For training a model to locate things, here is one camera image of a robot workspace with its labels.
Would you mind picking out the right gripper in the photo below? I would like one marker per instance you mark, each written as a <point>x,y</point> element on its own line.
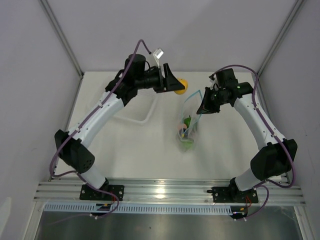
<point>206,107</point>

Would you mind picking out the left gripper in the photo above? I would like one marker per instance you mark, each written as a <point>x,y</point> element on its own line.
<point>170,83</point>

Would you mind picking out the green toy bell pepper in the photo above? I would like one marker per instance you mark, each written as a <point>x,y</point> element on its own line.
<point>187,121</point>

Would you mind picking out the clear zip top bag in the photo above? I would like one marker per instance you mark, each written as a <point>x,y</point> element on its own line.
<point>188,108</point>

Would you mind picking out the pink toy egg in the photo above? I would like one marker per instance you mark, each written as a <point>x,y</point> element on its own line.
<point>182,127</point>

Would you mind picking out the purple toy eggplant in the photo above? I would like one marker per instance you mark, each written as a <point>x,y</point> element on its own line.
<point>188,133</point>

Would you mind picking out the green toy bitter gourd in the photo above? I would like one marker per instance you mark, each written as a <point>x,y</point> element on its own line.
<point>187,144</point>

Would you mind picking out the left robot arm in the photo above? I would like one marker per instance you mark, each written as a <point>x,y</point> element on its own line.
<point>73,145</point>

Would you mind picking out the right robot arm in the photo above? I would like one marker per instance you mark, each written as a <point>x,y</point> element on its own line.
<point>276,153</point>

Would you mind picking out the white perforated plastic basket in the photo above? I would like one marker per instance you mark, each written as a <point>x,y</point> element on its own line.
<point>140,108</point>

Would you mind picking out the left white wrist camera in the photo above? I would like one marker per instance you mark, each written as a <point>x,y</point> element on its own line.
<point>157,54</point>

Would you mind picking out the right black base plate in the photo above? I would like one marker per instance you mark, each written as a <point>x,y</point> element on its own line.
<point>222,194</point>

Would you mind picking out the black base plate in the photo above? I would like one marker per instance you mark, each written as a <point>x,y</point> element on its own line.
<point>222,194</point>
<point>89,194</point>

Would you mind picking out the aluminium mounting rail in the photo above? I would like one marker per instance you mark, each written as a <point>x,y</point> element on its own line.
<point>163,191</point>

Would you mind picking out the right aluminium frame post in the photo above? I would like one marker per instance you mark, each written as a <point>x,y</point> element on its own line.
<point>282,33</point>

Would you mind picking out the aluminium frame post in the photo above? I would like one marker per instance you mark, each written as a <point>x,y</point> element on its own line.
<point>52,19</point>
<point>282,33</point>

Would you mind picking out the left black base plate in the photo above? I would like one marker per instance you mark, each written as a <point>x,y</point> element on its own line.
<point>89,194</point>

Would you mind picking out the left aluminium frame post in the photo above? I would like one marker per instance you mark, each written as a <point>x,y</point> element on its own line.
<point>52,19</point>

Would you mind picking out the white slotted cable duct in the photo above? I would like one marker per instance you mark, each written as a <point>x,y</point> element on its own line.
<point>128,208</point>

